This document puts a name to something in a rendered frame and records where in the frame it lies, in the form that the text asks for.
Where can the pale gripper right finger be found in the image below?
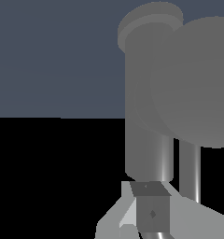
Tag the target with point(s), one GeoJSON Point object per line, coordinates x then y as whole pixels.
{"type": "Point", "coordinates": [198, 222]}

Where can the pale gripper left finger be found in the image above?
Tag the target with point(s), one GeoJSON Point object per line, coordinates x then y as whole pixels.
{"type": "Point", "coordinates": [112, 219]}

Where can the grey cylindrical faucet body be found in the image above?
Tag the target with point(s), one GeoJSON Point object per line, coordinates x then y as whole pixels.
{"type": "Point", "coordinates": [142, 93]}

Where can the dark grey square block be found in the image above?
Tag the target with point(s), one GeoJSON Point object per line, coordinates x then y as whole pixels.
{"type": "Point", "coordinates": [152, 214]}

